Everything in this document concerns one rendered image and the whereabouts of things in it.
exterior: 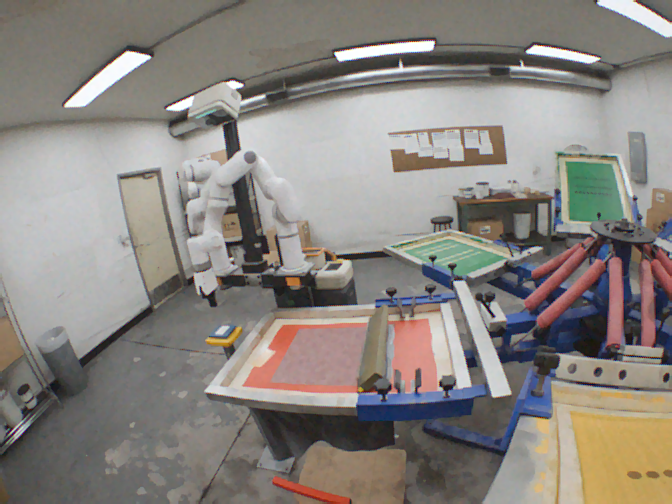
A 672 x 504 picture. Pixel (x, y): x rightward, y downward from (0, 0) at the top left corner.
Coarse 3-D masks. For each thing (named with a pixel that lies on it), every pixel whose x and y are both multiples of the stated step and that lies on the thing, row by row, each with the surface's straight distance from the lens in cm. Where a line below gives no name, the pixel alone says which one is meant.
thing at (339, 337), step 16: (400, 320) 121; (416, 320) 121; (288, 336) 123; (304, 336) 121; (320, 336) 118; (336, 336) 117; (352, 336) 115; (400, 336) 112; (416, 336) 111; (288, 352) 113; (304, 352) 111; (320, 352) 109; (336, 352) 108; (352, 352) 107
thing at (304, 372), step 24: (288, 360) 109; (312, 360) 106; (336, 360) 104; (408, 360) 100; (432, 360) 100; (264, 384) 101; (288, 384) 99; (312, 384) 96; (336, 384) 94; (408, 384) 91; (432, 384) 91
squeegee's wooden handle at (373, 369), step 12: (384, 312) 112; (372, 324) 112; (384, 324) 105; (372, 336) 104; (384, 336) 100; (372, 348) 97; (384, 348) 95; (372, 360) 91; (372, 372) 85; (360, 384) 88; (372, 384) 87
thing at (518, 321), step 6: (522, 312) 109; (510, 318) 105; (516, 318) 105; (522, 318) 106; (528, 318) 106; (510, 324) 103; (516, 324) 104; (522, 324) 105; (528, 324) 106; (516, 330) 105; (522, 330) 106; (528, 330) 107; (492, 336) 103; (498, 336) 104
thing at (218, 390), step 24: (288, 312) 135; (312, 312) 131; (336, 312) 128; (360, 312) 126; (408, 312) 125; (456, 336) 104; (240, 360) 112; (456, 360) 94; (216, 384) 102; (456, 384) 88; (264, 408) 93; (288, 408) 88; (312, 408) 85; (336, 408) 83
